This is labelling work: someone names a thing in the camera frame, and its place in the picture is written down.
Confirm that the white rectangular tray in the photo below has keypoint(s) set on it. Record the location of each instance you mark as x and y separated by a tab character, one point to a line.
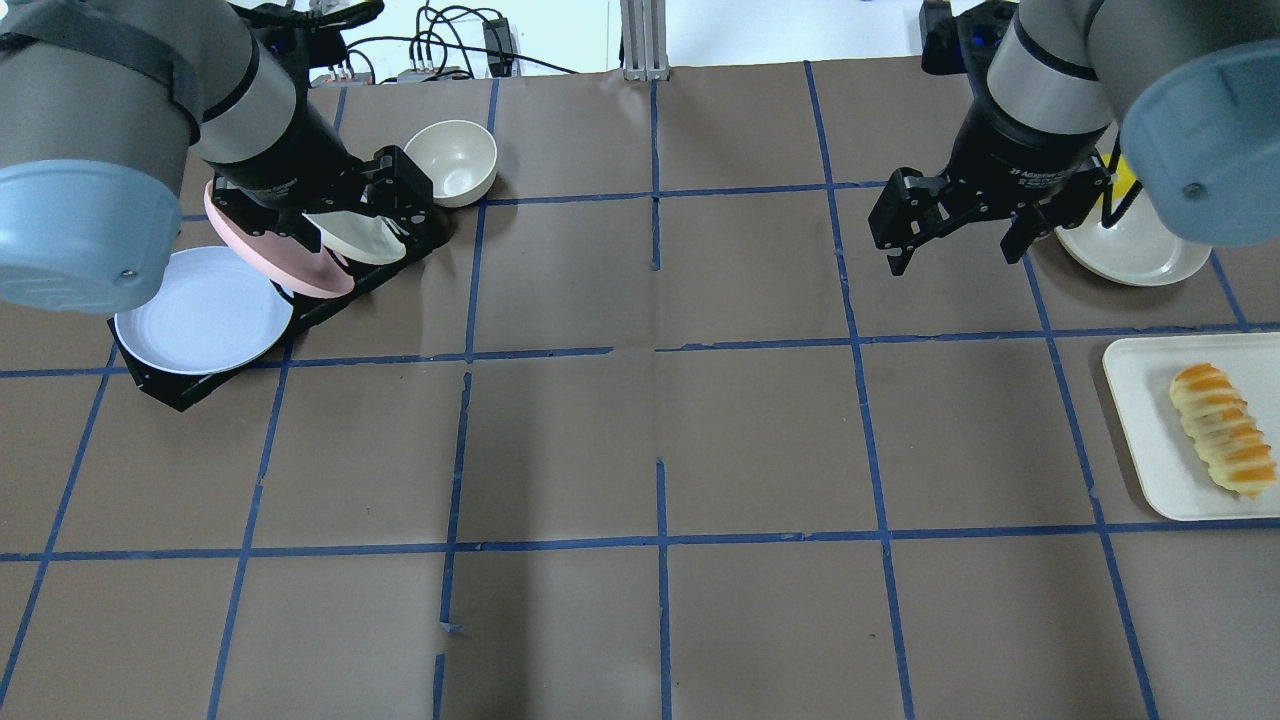
1175	482

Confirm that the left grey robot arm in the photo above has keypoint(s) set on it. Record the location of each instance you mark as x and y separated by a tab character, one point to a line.
103	102

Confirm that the blue plate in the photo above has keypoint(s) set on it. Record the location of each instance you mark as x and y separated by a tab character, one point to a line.
213	313

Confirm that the striped bread loaf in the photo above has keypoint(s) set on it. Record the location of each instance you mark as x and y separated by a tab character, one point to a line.
1223	431

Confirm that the black power adapter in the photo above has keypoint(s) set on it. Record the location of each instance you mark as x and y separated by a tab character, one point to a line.
499	47

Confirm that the black dish rack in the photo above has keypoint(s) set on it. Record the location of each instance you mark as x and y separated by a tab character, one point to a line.
183	391

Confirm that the cream plate in rack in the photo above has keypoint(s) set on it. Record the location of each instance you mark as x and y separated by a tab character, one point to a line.
366	240

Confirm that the cream bowl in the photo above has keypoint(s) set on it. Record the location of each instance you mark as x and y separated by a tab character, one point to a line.
460	159

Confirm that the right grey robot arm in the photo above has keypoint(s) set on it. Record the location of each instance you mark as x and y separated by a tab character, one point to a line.
1190	86

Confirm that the yellow lemon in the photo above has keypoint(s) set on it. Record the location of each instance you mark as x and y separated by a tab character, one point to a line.
1122	192

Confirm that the white round plate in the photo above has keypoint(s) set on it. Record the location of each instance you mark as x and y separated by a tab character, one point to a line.
1138	251

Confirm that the pink plate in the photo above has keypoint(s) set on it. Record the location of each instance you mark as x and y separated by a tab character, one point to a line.
281	259

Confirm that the aluminium frame post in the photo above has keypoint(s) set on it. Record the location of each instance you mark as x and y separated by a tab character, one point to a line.
644	41

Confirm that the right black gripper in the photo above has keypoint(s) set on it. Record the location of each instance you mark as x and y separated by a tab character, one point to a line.
1010	150

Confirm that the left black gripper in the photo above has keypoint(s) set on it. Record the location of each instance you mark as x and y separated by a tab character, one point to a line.
287	158

